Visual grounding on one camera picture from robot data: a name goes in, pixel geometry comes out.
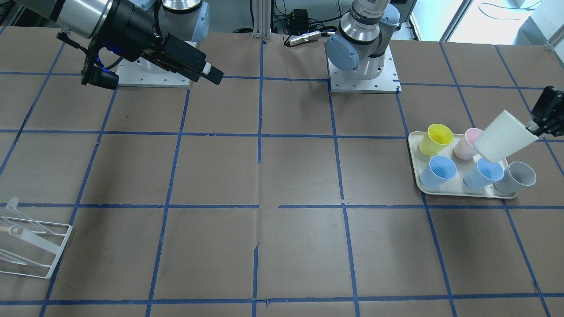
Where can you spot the pale green plastic cup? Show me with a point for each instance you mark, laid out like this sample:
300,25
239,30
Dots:
505,136

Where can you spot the silver metal connector plug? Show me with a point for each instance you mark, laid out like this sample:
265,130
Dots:
295,40

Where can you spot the blue cup near grey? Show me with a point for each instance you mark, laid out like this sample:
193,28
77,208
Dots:
483,173

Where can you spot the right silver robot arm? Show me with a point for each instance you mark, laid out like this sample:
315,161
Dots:
80,20

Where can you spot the blue cup near yellow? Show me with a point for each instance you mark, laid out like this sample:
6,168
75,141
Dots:
438,170

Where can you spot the grey plastic cup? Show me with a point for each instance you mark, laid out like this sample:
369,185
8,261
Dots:
517,176

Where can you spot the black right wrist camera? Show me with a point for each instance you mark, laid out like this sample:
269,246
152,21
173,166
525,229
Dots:
93,72

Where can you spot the white wire cup rack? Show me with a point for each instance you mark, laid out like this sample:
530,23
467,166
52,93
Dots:
30,247

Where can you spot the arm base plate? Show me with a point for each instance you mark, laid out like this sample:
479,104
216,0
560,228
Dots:
349,73
144,74

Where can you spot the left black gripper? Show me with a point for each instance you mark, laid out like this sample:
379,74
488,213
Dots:
547,107

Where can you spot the beige plastic tray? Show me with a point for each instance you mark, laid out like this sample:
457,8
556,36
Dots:
455,186

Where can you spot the yellow plastic cup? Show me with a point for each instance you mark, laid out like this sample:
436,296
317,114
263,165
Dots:
435,139

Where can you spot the pink plastic cup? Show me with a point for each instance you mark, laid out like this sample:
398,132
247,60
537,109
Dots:
464,149

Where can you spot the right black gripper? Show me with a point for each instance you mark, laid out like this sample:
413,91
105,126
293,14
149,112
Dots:
131,31

